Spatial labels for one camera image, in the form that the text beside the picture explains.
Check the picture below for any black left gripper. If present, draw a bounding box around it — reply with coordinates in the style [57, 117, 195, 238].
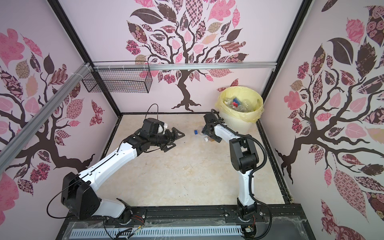
[149, 127, 185, 152]

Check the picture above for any red yellow label bottle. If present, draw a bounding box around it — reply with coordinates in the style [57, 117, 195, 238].
[204, 137, 215, 142]

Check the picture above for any Fiji bottle red flower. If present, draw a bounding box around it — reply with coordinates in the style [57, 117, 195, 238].
[231, 98, 241, 108]

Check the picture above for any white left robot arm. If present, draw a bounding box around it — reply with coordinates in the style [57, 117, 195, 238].
[61, 128, 185, 225]

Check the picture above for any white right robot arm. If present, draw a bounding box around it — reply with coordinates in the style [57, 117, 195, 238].
[202, 109, 259, 220]

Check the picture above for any cream bin yellow bag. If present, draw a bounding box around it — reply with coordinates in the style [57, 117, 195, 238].
[216, 86, 264, 134]

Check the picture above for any white vent strip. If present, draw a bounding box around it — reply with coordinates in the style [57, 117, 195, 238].
[67, 226, 243, 240]

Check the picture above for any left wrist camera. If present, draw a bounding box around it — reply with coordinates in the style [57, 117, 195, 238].
[142, 118, 168, 135]

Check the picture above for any aluminium rail back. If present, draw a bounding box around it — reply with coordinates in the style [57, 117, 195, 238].
[93, 62, 277, 71]

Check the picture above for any aluminium rail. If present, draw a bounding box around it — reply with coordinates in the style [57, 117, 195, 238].
[1, 63, 92, 173]
[93, 62, 277, 71]

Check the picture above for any black wire basket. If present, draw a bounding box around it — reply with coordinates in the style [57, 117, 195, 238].
[82, 60, 153, 94]

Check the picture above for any black base frame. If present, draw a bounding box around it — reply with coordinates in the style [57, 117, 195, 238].
[56, 204, 315, 240]

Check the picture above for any aluminium rail left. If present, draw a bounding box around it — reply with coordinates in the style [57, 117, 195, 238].
[1, 63, 92, 173]

